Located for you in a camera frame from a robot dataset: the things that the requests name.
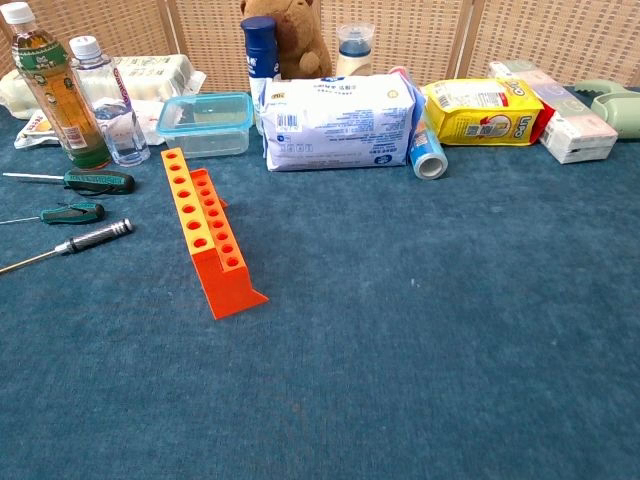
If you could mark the clear container blue lid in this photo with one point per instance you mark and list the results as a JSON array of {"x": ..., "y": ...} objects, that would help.
[{"x": 205, "y": 125}]

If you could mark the yellow snack bag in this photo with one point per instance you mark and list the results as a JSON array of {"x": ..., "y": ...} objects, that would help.
[{"x": 480, "y": 115}]

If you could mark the white blue wipes pack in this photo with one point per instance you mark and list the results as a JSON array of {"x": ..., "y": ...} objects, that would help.
[{"x": 340, "y": 120}]

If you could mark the blue table cloth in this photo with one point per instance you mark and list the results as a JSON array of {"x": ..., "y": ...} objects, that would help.
[{"x": 400, "y": 350}]

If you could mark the white bottle clear cap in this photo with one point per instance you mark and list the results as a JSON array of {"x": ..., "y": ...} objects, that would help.
[{"x": 355, "y": 60}]

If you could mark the white red snack packet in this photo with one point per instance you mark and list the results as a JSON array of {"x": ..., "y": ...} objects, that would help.
[{"x": 35, "y": 127}]

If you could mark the blue white spray can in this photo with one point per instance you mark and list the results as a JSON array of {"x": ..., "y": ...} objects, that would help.
[{"x": 260, "y": 50}]

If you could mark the white egg carton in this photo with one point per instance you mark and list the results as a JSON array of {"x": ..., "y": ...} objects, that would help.
[{"x": 150, "y": 80}]

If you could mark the green tea bottle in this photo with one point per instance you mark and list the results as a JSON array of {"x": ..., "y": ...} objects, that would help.
[{"x": 60, "y": 100}]

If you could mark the orange plastic tube rack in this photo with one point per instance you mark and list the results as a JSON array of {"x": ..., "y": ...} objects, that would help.
[{"x": 225, "y": 290}]

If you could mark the wicker folding screen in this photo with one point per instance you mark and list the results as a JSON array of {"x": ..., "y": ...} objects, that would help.
[{"x": 550, "y": 30}]

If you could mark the brown plush toy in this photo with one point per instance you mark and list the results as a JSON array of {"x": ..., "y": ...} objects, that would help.
[{"x": 300, "y": 35}]

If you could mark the green plastic holder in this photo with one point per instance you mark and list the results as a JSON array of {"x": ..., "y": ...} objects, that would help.
[{"x": 620, "y": 110}]

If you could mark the white plastic bag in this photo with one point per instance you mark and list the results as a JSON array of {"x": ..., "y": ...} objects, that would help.
[{"x": 147, "y": 117}]

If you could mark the pastel tissue pack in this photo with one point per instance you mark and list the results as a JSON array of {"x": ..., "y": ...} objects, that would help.
[{"x": 575, "y": 125}]

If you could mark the clear water bottle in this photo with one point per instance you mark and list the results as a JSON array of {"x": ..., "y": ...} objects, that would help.
[{"x": 122, "y": 140}]

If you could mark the blue sticker roll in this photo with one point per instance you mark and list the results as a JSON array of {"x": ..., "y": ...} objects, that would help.
[{"x": 427, "y": 155}]

